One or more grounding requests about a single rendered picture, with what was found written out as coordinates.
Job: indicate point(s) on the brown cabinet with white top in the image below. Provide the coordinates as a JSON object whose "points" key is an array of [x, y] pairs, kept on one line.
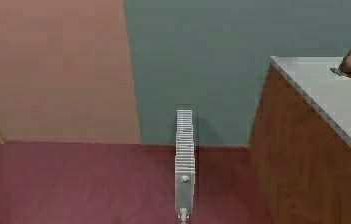
{"points": [[303, 156]]}

